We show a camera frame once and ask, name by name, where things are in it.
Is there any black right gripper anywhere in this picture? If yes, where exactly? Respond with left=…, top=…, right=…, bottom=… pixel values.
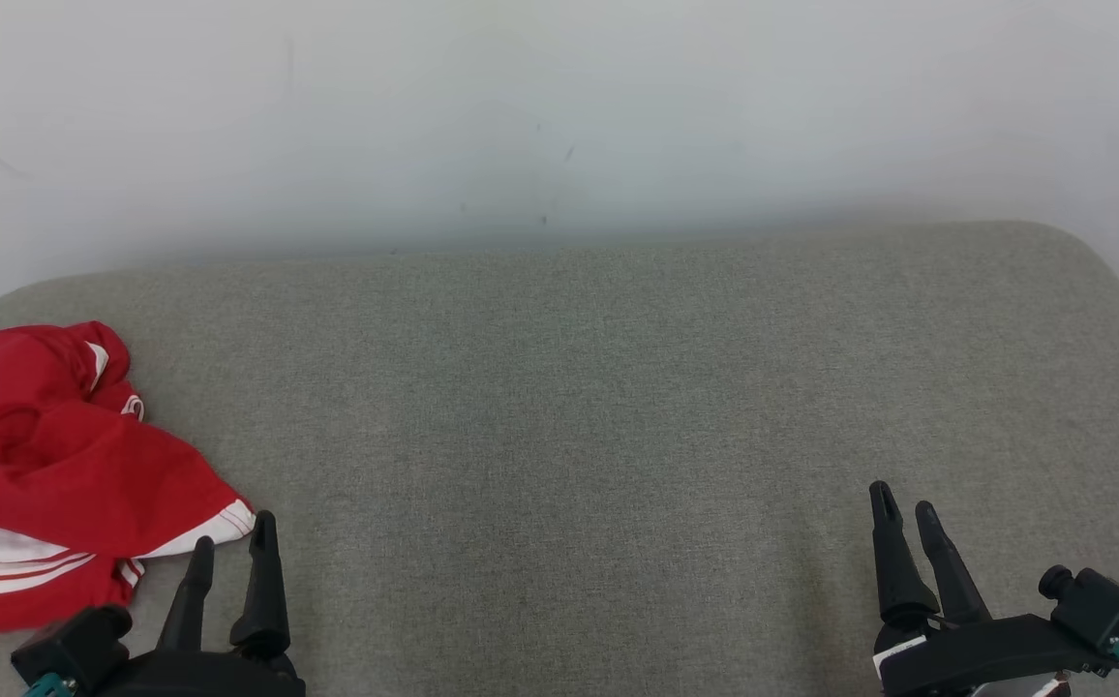
left=867, top=480, right=1118, bottom=697

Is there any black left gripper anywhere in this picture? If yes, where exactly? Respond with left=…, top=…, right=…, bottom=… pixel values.
left=95, top=510, right=307, bottom=697

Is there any red white t-shirt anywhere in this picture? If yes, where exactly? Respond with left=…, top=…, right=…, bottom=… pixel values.
left=0, top=321, right=257, bottom=637

